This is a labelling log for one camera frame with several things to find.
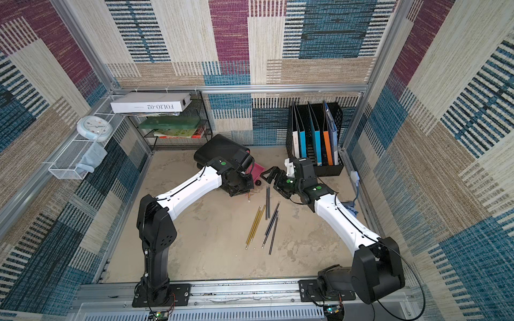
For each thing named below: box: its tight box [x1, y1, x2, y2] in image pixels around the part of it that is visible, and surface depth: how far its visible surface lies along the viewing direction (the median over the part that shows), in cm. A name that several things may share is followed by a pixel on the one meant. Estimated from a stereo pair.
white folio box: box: [110, 92, 193, 114], surface depth 81 cm
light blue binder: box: [294, 102, 308, 159], surface depth 91 cm
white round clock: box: [76, 115, 114, 142], surface depth 76 cm
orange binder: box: [322, 100, 334, 166], surface depth 93 cm
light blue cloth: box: [75, 141, 108, 174], surface depth 70 cm
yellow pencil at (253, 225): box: [244, 205, 262, 246], surface depth 92 cm
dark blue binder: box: [323, 99, 339, 166], surface depth 91 cm
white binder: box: [291, 104, 300, 160], surface depth 91 cm
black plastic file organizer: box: [285, 101, 345, 177], surface depth 93 cm
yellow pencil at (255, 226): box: [246, 204, 266, 250], surface depth 92 cm
